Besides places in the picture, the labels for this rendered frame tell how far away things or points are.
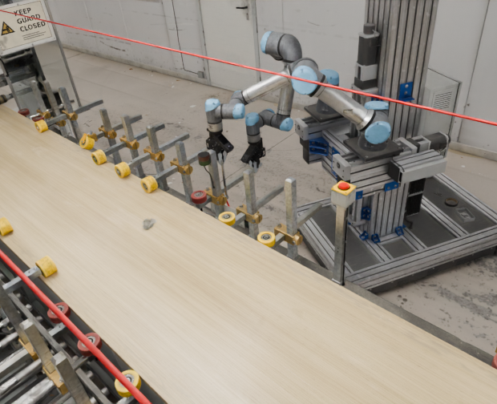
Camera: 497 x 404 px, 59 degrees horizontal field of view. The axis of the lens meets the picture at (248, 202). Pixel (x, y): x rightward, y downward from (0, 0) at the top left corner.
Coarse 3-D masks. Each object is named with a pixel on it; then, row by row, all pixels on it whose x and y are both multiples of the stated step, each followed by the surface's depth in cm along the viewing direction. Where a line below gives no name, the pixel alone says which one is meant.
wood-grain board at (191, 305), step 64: (0, 128) 317; (0, 192) 245; (64, 192) 239; (128, 192) 234; (64, 256) 196; (128, 256) 193; (192, 256) 189; (256, 256) 186; (128, 320) 164; (192, 320) 161; (256, 320) 159; (320, 320) 156; (384, 320) 154; (192, 384) 140; (256, 384) 138; (320, 384) 137; (384, 384) 135; (448, 384) 133
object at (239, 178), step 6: (252, 168) 251; (240, 174) 247; (228, 180) 243; (234, 180) 242; (240, 180) 246; (222, 186) 239; (228, 186) 240; (222, 192) 238; (210, 198) 232; (198, 204) 228; (204, 204) 230
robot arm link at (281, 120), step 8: (288, 40) 218; (296, 40) 220; (280, 48) 221; (288, 48) 219; (296, 48) 219; (288, 56) 220; (296, 56) 219; (288, 64) 221; (288, 88) 226; (280, 96) 230; (288, 96) 228; (280, 104) 230; (288, 104) 229; (280, 112) 232; (288, 112) 231; (272, 120) 236; (280, 120) 233; (288, 120) 231; (280, 128) 234; (288, 128) 233
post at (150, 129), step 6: (150, 126) 244; (150, 132) 244; (150, 138) 247; (156, 138) 249; (150, 144) 251; (156, 144) 251; (156, 150) 252; (156, 162) 256; (162, 162) 259; (156, 168) 260; (162, 168) 260; (162, 180) 264; (162, 186) 266
